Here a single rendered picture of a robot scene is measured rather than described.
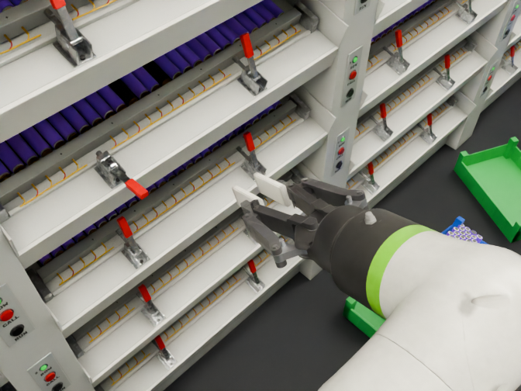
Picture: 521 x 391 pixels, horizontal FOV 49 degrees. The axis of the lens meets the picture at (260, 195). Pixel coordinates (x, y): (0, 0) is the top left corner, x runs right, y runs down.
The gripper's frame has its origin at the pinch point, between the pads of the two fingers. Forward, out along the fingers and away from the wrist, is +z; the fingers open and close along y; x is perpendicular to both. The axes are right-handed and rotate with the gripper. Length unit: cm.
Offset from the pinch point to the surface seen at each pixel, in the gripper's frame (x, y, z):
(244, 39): 15.1, 12.6, 15.7
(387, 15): 6.4, 44.0, 21.2
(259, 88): 6.8, 13.1, 17.1
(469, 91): -38, 97, 55
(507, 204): -70, 92, 42
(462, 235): -63, 66, 35
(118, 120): 12.1, -9.0, 17.3
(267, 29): 13.2, 20.2, 22.2
